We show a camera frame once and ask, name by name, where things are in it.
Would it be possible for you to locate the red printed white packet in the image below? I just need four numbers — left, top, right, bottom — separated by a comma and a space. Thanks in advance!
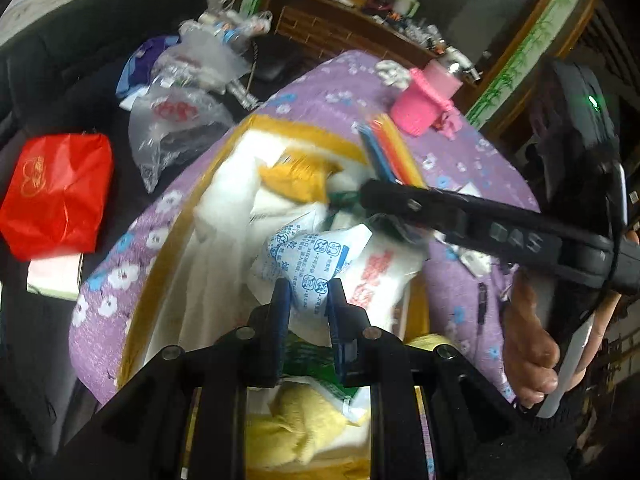
340, 234, 425, 339

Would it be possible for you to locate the blue printed tissue packet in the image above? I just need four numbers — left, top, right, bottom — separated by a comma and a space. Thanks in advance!
247, 210, 372, 326

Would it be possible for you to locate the white tissue pack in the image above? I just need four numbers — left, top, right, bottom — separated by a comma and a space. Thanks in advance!
282, 332, 371, 425

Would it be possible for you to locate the person's right hand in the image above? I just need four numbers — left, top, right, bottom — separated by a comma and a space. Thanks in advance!
501, 228, 640, 409

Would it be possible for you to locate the white bag with gold rim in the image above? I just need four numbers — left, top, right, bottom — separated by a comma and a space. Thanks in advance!
115, 112, 436, 480

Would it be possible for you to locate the purple floral tablecloth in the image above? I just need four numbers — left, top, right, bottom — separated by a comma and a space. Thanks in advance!
68, 51, 537, 403

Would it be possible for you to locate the yellow pencil pouch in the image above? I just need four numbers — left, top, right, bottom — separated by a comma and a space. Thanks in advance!
357, 114, 427, 188

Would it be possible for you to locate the pink bottle with knit sleeve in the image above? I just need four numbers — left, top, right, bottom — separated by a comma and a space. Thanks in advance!
390, 60, 463, 140

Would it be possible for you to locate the clear plastic bags pile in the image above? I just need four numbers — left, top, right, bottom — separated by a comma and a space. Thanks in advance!
120, 0, 272, 193

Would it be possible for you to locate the red plastic bag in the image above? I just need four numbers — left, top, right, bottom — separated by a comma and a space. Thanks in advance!
1, 133, 114, 261

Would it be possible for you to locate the blue purple cloth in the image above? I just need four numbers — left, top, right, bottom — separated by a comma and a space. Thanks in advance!
115, 35, 180, 100

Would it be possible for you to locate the wooden cabinet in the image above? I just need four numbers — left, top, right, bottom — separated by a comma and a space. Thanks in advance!
241, 0, 600, 136

